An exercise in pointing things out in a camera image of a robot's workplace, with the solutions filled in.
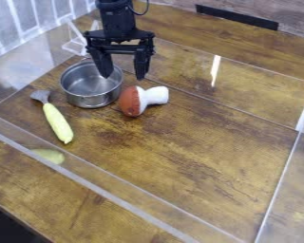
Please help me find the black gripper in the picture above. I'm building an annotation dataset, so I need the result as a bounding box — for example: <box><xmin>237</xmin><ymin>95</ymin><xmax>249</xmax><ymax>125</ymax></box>
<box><xmin>84</xmin><ymin>6</ymin><xmax>155</xmax><ymax>80</ymax></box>

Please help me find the silver metal pot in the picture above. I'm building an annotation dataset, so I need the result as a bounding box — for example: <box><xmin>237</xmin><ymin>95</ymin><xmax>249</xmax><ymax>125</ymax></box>
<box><xmin>60</xmin><ymin>61</ymin><xmax>123</xmax><ymax>108</ymax></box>

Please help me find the red and white toy mushroom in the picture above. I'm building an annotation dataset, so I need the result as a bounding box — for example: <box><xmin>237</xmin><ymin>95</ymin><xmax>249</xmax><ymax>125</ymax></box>
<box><xmin>119</xmin><ymin>85</ymin><xmax>168</xmax><ymax>117</ymax></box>

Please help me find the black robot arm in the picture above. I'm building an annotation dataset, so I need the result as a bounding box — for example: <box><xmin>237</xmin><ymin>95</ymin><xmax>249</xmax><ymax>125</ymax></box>
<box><xmin>84</xmin><ymin>0</ymin><xmax>155</xmax><ymax>80</ymax></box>

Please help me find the yellow toy corn cob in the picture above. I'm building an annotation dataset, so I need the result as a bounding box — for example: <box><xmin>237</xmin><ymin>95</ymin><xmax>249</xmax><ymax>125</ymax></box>
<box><xmin>30</xmin><ymin>90</ymin><xmax>73</xmax><ymax>144</ymax></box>

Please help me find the black strip on table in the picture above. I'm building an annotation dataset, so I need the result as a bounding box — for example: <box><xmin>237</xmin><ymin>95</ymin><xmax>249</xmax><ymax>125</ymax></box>
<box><xmin>195</xmin><ymin>4</ymin><xmax>279</xmax><ymax>30</ymax></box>

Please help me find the clear acrylic front barrier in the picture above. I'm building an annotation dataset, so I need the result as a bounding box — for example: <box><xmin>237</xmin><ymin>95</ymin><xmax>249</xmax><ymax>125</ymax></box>
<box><xmin>0</xmin><ymin>118</ymin><xmax>244</xmax><ymax>243</ymax></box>

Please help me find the clear acrylic barrier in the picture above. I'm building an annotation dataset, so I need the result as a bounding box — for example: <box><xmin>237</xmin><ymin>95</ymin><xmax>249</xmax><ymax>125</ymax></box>
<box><xmin>0</xmin><ymin>118</ymin><xmax>244</xmax><ymax>243</ymax></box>
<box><xmin>255</xmin><ymin>108</ymin><xmax>304</xmax><ymax>243</ymax></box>

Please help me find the clear acrylic right barrier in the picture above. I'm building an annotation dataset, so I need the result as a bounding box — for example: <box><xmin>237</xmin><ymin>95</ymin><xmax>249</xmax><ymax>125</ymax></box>
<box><xmin>255</xmin><ymin>108</ymin><xmax>304</xmax><ymax>243</ymax></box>

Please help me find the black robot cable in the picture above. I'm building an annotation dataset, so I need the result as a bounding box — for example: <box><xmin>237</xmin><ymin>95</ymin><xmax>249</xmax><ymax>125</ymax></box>
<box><xmin>128</xmin><ymin>0</ymin><xmax>152</xmax><ymax>17</ymax></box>

